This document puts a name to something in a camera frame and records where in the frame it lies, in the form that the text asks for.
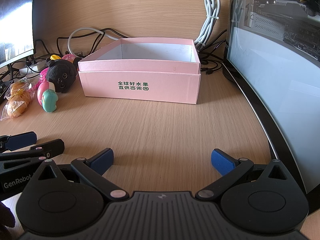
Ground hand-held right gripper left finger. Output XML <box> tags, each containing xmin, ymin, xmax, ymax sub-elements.
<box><xmin>32</xmin><ymin>148</ymin><xmax>129</xmax><ymax>202</ymax></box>

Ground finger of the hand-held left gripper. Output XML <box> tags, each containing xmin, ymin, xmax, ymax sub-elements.
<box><xmin>0</xmin><ymin>139</ymin><xmax>65</xmax><ymax>170</ymax></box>
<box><xmin>0</xmin><ymin>131</ymin><xmax>38</xmax><ymax>152</ymax></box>

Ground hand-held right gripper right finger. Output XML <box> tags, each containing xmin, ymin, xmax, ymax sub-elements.
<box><xmin>195</xmin><ymin>149</ymin><xmax>288</xmax><ymax>202</ymax></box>

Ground pink egg toy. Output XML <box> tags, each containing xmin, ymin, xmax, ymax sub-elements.
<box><xmin>37</xmin><ymin>81</ymin><xmax>55</xmax><ymax>104</ymax></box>

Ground pink plastic strainer scoop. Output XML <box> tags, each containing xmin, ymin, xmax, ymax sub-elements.
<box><xmin>37</xmin><ymin>69</ymin><xmax>49</xmax><ymax>89</ymax></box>

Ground black plush toy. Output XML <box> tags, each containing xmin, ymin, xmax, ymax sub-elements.
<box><xmin>46</xmin><ymin>59</ymin><xmax>77</xmax><ymax>93</ymax></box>

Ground pink cardboard box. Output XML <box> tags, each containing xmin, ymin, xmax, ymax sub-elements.
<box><xmin>77</xmin><ymin>38</ymin><xmax>202</xmax><ymax>105</ymax></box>

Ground packet of three olives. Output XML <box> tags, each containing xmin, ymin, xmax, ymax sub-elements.
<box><xmin>0</xmin><ymin>78</ymin><xmax>37</xmax><ymax>121</ymax></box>

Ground teal egg toy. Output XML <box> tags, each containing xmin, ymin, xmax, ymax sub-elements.
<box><xmin>42</xmin><ymin>90</ymin><xmax>59</xmax><ymax>113</ymax></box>

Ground white power strip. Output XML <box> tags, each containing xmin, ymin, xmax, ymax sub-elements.
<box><xmin>19</xmin><ymin>60</ymin><xmax>47</xmax><ymax>75</ymax></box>

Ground pink round toy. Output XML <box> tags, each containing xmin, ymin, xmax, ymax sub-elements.
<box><xmin>62</xmin><ymin>52</ymin><xmax>82</xmax><ymax>64</ymax></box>

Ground black computer monitor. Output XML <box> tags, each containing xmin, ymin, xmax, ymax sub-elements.
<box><xmin>0</xmin><ymin>0</ymin><xmax>35</xmax><ymax>68</ymax></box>

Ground black cable with plug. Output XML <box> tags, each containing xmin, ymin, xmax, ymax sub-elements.
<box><xmin>197</xmin><ymin>30</ymin><xmax>227</xmax><ymax>76</ymax></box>

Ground tangle of black cables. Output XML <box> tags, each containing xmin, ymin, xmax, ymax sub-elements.
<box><xmin>32</xmin><ymin>29</ymin><xmax>123</xmax><ymax>58</ymax></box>

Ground white looped cable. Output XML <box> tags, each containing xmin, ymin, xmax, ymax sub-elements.
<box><xmin>67</xmin><ymin>27</ymin><xmax>118</xmax><ymax>55</ymax></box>

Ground white bundled cable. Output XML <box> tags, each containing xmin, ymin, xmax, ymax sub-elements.
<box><xmin>194</xmin><ymin>0</ymin><xmax>221</xmax><ymax>48</ymax></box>

